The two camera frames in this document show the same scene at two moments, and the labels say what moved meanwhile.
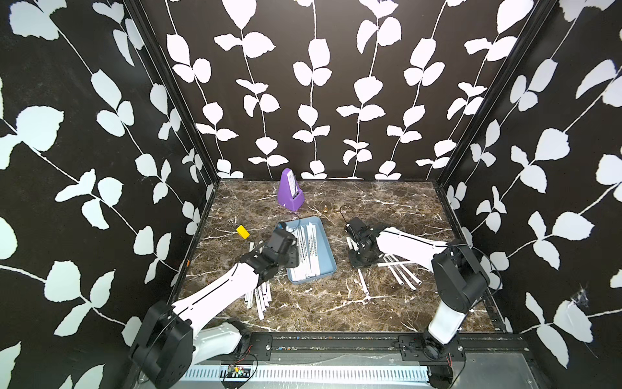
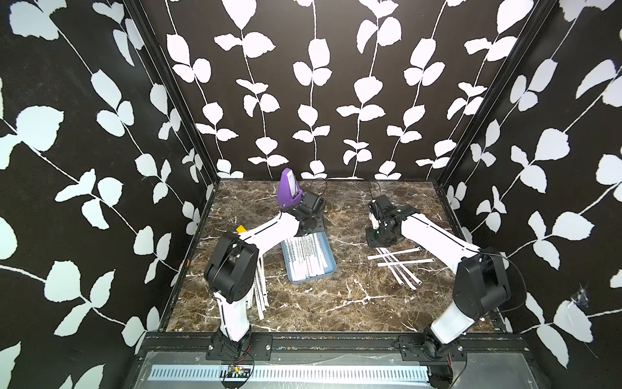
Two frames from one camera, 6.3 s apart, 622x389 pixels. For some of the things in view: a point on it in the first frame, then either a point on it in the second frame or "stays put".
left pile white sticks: [259, 302] stays put
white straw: [312, 250] stays put
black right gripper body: [358, 258] -> [378, 238]
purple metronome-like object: [290, 196] stays put
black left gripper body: [291, 259] -> [317, 223]
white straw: [306, 243] stays put
